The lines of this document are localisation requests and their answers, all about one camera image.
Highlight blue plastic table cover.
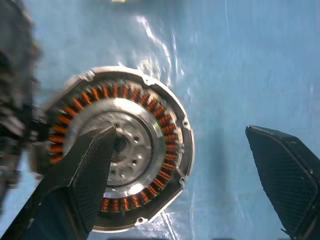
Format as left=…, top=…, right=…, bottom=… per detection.
left=0, top=0, right=320, bottom=240

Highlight hinged finned grey motor lid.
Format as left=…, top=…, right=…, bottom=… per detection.
left=0, top=0, right=48, bottom=213

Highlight silver motor housing copper windings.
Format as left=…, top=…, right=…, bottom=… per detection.
left=29, top=66, right=195, bottom=234

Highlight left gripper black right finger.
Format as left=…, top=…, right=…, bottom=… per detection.
left=245, top=124, right=320, bottom=240

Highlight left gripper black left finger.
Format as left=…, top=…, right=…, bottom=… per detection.
left=0, top=125, right=118, bottom=240

